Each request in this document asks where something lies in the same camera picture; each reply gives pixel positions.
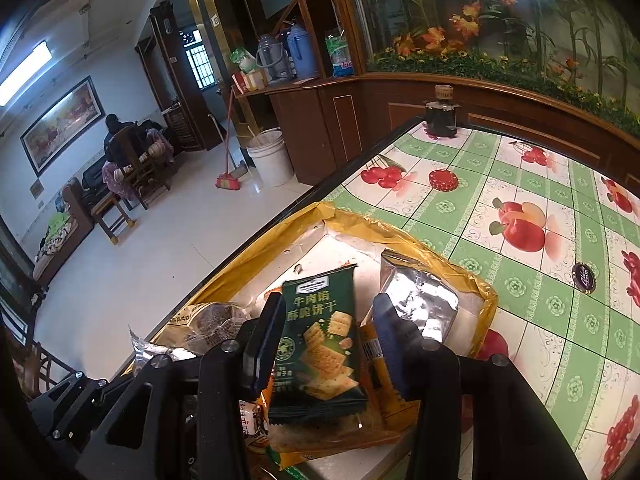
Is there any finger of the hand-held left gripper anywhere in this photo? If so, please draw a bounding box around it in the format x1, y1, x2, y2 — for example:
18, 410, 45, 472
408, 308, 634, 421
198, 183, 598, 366
27, 371, 132, 442

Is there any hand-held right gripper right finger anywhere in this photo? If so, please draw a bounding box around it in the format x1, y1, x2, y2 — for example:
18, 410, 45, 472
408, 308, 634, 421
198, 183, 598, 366
371, 292, 588, 480

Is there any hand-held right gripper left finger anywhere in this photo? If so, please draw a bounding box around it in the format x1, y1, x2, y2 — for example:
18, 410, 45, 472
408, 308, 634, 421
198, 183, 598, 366
75, 292, 287, 480

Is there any clear dried plum packet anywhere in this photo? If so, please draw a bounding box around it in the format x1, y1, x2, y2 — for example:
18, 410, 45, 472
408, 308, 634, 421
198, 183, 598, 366
165, 301, 252, 357

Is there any large orange snack packet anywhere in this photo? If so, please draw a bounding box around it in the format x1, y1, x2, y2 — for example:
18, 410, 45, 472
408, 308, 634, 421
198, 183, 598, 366
359, 322, 427, 427

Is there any green silver-backed cracker packet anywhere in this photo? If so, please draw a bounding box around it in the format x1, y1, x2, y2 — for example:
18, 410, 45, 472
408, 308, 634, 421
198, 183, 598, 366
268, 263, 369, 424

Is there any large silver foil packet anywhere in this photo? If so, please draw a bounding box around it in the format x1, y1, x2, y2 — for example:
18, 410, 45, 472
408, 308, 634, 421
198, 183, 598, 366
379, 248, 460, 344

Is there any small white candy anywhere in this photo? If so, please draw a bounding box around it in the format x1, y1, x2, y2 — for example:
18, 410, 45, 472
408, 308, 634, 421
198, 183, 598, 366
239, 400, 267, 437

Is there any yellow-edged white cardboard box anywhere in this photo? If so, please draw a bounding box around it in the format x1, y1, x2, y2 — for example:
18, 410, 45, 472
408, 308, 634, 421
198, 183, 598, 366
149, 202, 500, 480

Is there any orange cracker packet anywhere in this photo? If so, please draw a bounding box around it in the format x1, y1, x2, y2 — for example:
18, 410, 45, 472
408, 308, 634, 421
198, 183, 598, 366
269, 409, 402, 470

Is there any red broom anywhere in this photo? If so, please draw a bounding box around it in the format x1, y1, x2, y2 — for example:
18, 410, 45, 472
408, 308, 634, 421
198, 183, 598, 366
215, 85, 251, 192

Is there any wooden sofa with cloth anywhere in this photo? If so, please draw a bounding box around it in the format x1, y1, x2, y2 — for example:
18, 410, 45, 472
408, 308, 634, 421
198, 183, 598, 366
31, 177, 96, 286

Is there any white plastic bucket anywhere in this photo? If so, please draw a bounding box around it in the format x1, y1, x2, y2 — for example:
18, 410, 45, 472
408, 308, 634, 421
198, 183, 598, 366
246, 128, 296, 188

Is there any black bottle cap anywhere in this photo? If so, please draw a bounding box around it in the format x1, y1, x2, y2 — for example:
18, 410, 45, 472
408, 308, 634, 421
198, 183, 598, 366
572, 262, 597, 292

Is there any small black ink bottle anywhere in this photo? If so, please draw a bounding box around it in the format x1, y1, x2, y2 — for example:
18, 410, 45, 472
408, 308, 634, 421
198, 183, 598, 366
424, 84, 460, 139

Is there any dark wooden cabinet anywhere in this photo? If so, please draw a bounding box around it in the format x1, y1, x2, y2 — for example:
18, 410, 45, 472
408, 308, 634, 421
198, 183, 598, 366
232, 72, 640, 201

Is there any red white carton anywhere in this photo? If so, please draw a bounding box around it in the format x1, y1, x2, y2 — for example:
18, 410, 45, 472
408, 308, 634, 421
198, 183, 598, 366
233, 70, 269, 93

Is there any green white bag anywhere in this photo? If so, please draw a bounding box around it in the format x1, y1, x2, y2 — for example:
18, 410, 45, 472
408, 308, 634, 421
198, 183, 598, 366
230, 47, 260, 75

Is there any grey thermos jug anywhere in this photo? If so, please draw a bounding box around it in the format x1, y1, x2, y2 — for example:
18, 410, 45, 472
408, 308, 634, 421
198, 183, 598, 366
256, 34, 294, 82

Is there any blue green plastic bag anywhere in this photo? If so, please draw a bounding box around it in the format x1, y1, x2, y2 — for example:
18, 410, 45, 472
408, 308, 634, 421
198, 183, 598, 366
325, 30, 357, 79

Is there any blue thermos jug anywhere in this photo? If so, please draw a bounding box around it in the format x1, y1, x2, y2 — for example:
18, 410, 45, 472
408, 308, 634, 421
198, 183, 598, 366
286, 23, 320, 80

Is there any flower and bamboo glass panel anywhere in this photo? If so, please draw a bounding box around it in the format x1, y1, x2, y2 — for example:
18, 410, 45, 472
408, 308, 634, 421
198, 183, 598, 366
345, 0, 640, 136

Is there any ceiling tube light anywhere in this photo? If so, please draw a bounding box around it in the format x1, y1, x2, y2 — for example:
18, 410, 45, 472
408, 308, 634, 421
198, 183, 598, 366
0, 40, 52, 106

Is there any framed wall painting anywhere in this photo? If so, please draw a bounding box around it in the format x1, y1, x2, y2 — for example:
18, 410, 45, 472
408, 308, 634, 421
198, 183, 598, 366
20, 75, 106, 178

